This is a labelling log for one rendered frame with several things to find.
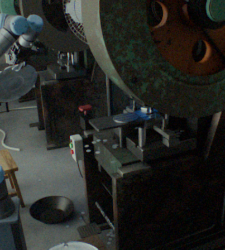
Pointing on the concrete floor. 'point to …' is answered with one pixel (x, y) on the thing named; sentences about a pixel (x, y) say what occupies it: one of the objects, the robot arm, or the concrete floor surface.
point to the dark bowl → (51, 209)
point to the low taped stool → (6, 163)
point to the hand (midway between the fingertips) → (17, 67)
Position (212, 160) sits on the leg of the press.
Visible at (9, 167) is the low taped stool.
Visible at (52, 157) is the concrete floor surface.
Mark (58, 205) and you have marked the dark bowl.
